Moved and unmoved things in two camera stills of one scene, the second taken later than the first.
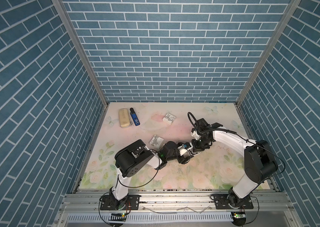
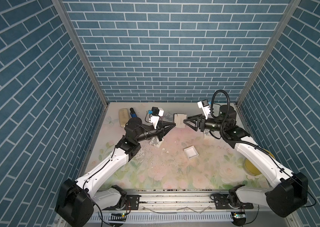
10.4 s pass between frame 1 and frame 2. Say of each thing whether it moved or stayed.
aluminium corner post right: stayed
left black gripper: moved
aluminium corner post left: stayed
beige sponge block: stayed
